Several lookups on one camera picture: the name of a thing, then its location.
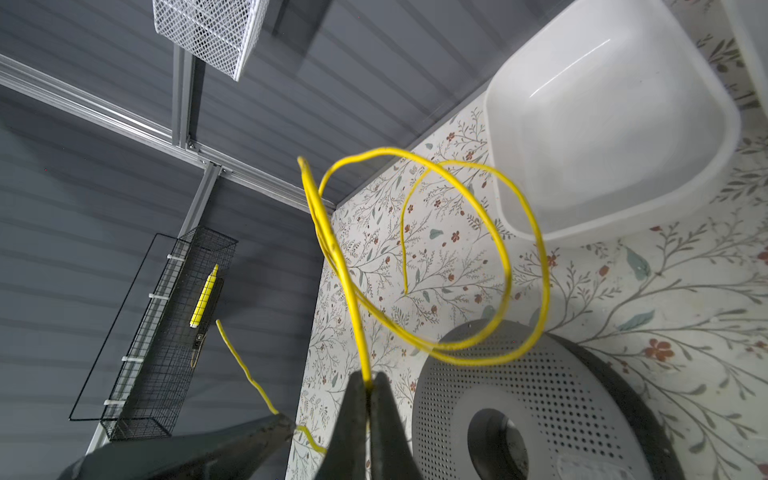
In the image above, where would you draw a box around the left white plastic bin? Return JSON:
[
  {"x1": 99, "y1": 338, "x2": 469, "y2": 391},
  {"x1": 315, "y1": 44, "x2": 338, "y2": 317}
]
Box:
[{"x1": 484, "y1": 1, "x2": 741, "y2": 247}]

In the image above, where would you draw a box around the yellow marker pen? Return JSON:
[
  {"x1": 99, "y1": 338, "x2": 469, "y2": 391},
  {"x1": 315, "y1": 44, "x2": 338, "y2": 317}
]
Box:
[{"x1": 189, "y1": 264, "x2": 219, "y2": 329}]

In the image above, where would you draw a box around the dark grey foam spool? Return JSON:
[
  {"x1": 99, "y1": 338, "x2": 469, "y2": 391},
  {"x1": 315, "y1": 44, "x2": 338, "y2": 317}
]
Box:
[{"x1": 412, "y1": 334, "x2": 684, "y2": 479}]

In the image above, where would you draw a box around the right white plastic bin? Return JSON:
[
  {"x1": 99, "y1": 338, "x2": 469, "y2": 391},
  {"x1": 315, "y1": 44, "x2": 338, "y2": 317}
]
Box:
[{"x1": 722, "y1": 0, "x2": 767, "y2": 115}]

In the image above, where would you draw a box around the white wire mesh basket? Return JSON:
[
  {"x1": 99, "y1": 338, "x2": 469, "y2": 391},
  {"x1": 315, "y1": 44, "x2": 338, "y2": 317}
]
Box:
[{"x1": 152, "y1": 0, "x2": 269, "y2": 81}]

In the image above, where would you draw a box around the yellow cable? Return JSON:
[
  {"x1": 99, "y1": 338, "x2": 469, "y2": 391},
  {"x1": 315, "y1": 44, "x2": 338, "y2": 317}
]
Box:
[{"x1": 214, "y1": 147, "x2": 552, "y2": 457}]

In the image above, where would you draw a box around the black wire basket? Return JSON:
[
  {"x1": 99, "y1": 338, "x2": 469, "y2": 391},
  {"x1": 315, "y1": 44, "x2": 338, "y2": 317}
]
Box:
[{"x1": 95, "y1": 226, "x2": 238, "y2": 442}]

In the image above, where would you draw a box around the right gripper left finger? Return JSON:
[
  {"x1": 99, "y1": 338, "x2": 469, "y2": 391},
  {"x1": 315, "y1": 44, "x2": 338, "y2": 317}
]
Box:
[{"x1": 315, "y1": 372, "x2": 368, "y2": 480}]

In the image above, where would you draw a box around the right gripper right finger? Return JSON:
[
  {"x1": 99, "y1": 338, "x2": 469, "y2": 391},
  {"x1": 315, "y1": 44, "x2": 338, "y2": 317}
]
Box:
[{"x1": 367, "y1": 372, "x2": 422, "y2": 479}]

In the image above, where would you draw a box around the white plastic bin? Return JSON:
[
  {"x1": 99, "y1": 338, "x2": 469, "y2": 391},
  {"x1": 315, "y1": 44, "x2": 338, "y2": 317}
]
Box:
[
  {"x1": 722, "y1": 0, "x2": 767, "y2": 115},
  {"x1": 484, "y1": 1, "x2": 741, "y2": 247}
]

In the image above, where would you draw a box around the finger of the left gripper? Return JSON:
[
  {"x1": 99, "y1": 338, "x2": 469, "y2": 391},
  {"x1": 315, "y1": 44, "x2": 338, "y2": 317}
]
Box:
[{"x1": 59, "y1": 414, "x2": 295, "y2": 480}]

